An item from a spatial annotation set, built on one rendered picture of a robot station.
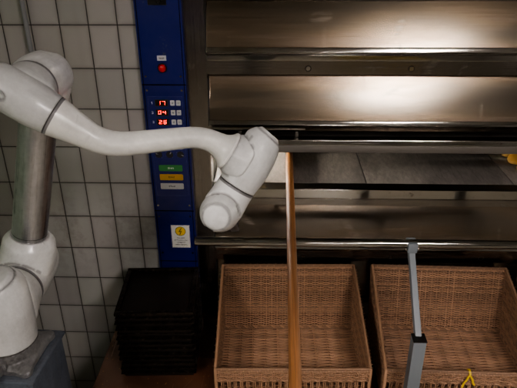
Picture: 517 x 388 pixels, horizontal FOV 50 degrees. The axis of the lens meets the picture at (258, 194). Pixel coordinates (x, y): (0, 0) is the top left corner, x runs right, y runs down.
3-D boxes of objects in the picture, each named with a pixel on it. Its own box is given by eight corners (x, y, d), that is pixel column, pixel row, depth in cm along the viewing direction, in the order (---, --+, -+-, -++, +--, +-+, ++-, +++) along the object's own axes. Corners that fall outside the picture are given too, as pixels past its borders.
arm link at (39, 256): (-14, 306, 165) (13, 264, 184) (41, 315, 167) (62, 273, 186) (-4, 52, 132) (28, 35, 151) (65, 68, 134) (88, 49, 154)
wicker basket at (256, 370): (221, 315, 240) (219, 262, 228) (351, 315, 240) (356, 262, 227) (213, 403, 197) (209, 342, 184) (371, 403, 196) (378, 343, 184)
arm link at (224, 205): (230, 234, 152) (255, 194, 150) (223, 245, 136) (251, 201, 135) (197, 212, 151) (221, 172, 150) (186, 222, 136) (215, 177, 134)
